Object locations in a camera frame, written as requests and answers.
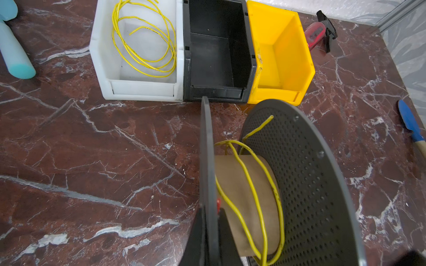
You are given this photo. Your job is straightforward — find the red black spray bottle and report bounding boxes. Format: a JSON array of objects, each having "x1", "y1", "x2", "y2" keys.
[{"x1": 305, "y1": 10, "x2": 338, "y2": 53}]

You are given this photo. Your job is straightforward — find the yellow plastic bin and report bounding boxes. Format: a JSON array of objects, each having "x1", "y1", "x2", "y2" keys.
[{"x1": 247, "y1": 1, "x2": 315, "y2": 106}]

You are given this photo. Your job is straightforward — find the white plastic bin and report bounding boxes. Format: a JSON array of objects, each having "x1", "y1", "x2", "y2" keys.
[{"x1": 89, "y1": 1, "x2": 184, "y2": 102}]

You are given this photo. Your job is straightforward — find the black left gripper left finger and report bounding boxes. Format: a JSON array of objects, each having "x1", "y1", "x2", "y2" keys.
[{"x1": 179, "y1": 207, "x2": 206, "y2": 266}]

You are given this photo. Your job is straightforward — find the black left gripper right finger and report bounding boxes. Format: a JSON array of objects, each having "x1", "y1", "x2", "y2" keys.
[{"x1": 219, "y1": 208, "x2": 243, "y2": 266}]

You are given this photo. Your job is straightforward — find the black plastic bin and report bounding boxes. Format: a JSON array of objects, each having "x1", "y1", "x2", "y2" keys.
[{"x1": 183, "y1": 0, "x2": 257, "y2": 104}]

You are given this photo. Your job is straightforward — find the yellow cable on spool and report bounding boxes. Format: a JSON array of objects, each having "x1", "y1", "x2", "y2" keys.
[{"x1": 213, "y1": 114, "x2": 286, "y2": 266}]

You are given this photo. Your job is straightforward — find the grey cable spool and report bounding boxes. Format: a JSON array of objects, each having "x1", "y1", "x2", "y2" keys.
[{"x1": 199, "y1": 97, "x2": 367, "y2": 266}]

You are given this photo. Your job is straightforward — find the teal toy shovel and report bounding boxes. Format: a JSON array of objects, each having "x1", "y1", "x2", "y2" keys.
[{"x1": 1, "y1": 0, "x2": 36, "y2": 79}]

